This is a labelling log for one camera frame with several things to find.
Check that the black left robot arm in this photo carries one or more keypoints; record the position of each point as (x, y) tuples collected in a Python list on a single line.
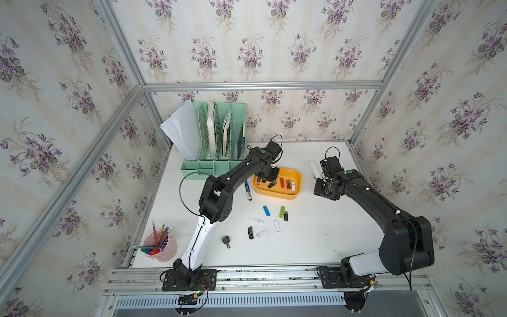
[(216, 200)]

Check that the white slim usb drive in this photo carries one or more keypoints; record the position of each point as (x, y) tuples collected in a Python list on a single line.
[(277, 226)]

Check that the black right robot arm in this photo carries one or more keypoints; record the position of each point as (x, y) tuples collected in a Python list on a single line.
[(407, 244)]

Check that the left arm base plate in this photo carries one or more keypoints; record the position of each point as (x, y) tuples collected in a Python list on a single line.
[(204, 279)]

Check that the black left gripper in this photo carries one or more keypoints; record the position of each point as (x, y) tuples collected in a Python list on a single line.
[(274, 177)]

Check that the white paper stack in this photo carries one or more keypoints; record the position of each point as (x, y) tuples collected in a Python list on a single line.
[(182, 128)]

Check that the blue usb drive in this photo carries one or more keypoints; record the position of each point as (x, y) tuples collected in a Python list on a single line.
[(266, 211)]

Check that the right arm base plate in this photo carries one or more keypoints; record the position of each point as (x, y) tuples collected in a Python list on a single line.
[(338, 278)]

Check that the black silver swivel usb drive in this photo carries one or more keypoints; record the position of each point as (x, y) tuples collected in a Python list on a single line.
[(250, 233)]

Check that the blue white marker pen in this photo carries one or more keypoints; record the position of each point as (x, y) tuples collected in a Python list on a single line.
[(248, 191)]

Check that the tan notebook in organizer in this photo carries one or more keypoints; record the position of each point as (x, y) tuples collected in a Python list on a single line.
[(226, 126)]

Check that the white stapler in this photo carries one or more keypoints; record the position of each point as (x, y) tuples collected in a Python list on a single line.
[(314, 170)]

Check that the white book in organizer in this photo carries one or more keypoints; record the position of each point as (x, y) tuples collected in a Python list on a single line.
[(211, 129)]

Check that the dark pen in organizer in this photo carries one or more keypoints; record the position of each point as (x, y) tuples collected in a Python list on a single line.
[(241, 140)]

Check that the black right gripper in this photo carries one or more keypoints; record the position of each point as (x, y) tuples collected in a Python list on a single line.
[(317, 190)]

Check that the white translucent usb drive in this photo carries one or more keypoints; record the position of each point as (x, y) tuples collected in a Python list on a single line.
[(262, 234)]

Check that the white green-ring usb drive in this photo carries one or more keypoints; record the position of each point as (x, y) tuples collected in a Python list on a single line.
[(257, 221)]

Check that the pink pen cup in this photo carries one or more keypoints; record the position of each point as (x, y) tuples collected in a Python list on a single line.
[(159, 245)]

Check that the yellow plastic storage box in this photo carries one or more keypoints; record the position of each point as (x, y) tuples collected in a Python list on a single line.
[(277, 191)]

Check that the green mesh file organizer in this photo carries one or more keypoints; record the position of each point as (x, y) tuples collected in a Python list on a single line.
[(203, 167)]

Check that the green usb drive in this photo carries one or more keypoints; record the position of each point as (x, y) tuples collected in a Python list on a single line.
[(282, 211)]

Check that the black round key usb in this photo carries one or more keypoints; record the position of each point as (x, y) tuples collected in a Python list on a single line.
[(226, 241)]

